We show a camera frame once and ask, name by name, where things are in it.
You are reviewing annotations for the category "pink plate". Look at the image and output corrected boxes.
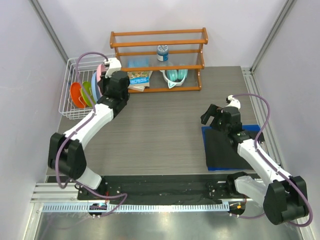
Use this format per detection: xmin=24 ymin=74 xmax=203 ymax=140
xmin=96 ymin=63 xmax=106 ymax=82

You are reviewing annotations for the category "purple cable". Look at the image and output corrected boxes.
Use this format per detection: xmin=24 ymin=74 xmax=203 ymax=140
xmin=226 ymin=92 xmax=314 ymax=228
xmin=54 ymin=51 xmax=129 ymax=217

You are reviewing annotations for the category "orange wooden shelf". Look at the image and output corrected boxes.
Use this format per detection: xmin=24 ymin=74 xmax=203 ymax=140
xmin=109 ymin=27 xmax=209 ymax=93

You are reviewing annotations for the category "clear bottle blue cap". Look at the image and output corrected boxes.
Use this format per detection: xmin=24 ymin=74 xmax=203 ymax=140
xmin=156 ymin=45 xmax=173 ymax=66

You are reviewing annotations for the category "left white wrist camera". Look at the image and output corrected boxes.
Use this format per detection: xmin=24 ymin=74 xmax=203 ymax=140
xmin=103 ymin=57 xmax=122 ymax=78

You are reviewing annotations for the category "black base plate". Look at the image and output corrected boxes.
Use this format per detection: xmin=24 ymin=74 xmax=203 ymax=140
xmin=76 ymin=174 xmax=256 ymax=201

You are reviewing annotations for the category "lower paperback book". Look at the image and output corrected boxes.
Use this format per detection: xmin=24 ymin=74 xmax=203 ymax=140
xmin=128 ymin=85 xmax=149 ymax=92

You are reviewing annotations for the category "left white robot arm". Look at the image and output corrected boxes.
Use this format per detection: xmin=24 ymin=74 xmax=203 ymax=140
xmin=48 ymin=70 xmax=130 ymax=200

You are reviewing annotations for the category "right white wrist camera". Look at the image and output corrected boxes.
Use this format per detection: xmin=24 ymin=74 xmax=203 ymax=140
xmin=221 ymin=95 xmax=241 ymax=112

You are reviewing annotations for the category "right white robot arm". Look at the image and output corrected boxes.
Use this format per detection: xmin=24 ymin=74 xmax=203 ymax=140
xmin=200 ymin=103 xmax=310 ymax=225

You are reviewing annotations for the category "green plate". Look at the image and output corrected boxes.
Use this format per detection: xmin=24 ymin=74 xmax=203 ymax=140
xmin=80 ymin=81 xmax=96 ymax=107

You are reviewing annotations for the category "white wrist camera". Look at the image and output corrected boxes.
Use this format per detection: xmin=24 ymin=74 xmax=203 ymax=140
xmin=103 ymin=57 xmax=122 ymax=78
xmin=221 ymin=95 xmax=241 ymax=112

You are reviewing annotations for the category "white slotted cable duct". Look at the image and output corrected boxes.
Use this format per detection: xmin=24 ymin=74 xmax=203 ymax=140
xmin=42 ymin=202 xmax=230 ymax=213

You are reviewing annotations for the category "white wire dish rack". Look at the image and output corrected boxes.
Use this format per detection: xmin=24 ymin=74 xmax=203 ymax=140
xmin=59 ymin=55 xmax=105 ymax=120

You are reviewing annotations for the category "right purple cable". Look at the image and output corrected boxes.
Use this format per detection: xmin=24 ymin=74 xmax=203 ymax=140
xmin=226 ymin=92 xmax=314 ymax=228

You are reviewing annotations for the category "orange plate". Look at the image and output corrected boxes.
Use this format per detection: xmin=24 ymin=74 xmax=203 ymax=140
xmin=69 ymin=82 xmax=87 ymax=109

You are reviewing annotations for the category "black cloth mat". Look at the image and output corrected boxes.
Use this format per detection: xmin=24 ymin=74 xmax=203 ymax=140
xmin=212 ymin=125 xmax=260 ymax=159

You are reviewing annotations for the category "colourful paperback book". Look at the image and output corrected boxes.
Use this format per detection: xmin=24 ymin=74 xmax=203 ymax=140
xmin=127 ymin=71 xmax=153 ymax=87

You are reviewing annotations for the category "light blue plate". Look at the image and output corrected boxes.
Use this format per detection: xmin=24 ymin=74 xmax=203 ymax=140
xmin=91 ymin=72 xmax=102 ymax=102

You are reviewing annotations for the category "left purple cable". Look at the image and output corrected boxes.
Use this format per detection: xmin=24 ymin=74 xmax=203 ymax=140
xmin=54 ymin=51 xmax=129 ymax=217

